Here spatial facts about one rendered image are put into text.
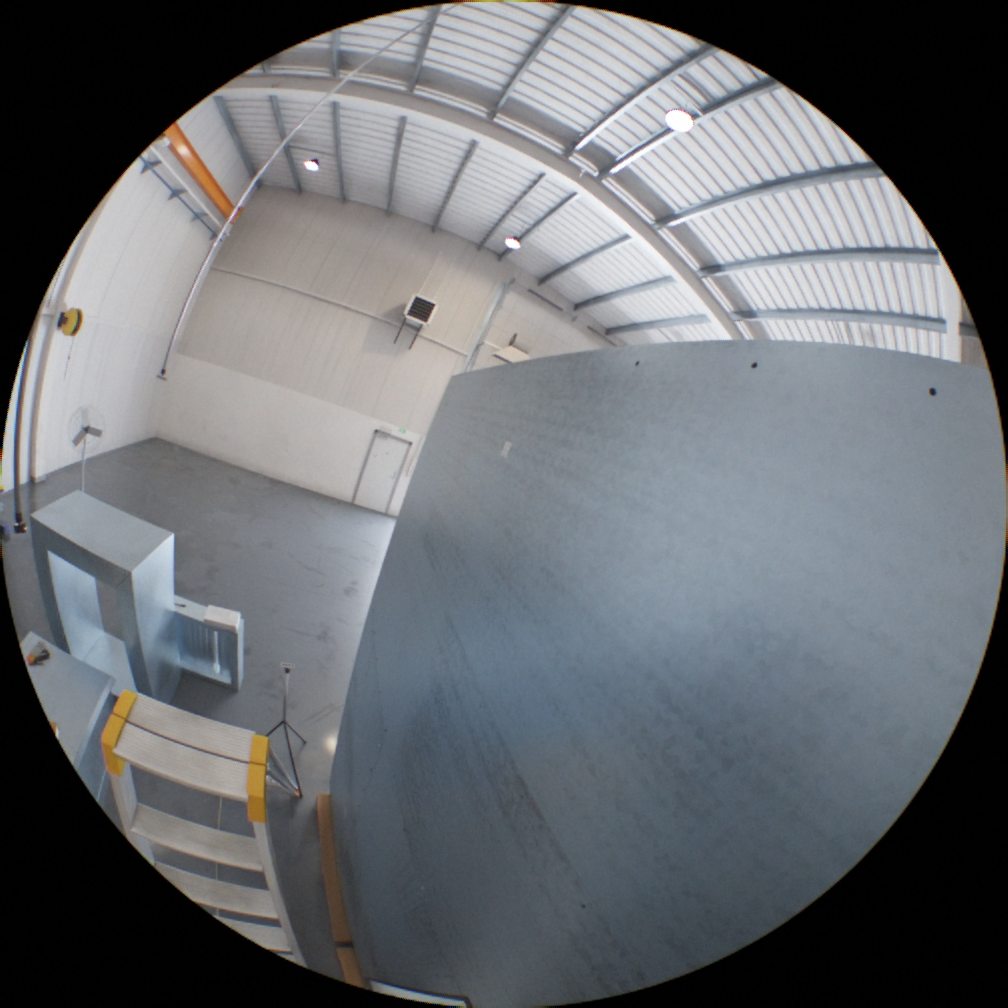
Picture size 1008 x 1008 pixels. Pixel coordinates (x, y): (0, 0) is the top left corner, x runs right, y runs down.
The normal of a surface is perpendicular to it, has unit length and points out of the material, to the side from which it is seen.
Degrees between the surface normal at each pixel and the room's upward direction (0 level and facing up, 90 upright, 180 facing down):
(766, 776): 90
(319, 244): 90
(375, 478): 90
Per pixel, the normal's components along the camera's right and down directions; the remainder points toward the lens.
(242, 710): 0.38, -0.91
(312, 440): 0.35, 0.30
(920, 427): -0.85, -0.29
